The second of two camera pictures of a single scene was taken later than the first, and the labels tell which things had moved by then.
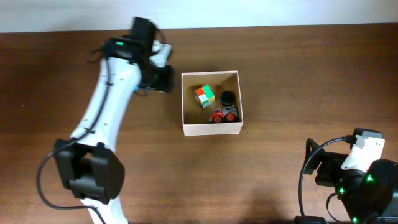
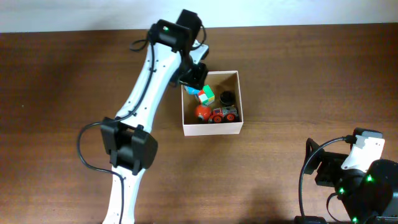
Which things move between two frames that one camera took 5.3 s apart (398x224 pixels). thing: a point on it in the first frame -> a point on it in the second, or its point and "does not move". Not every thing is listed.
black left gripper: x=166 y=84 -> x=198 y=79
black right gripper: x=325 y=168 does not move
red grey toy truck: x=229 y=113 does not move
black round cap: x=227 y=98 does not move
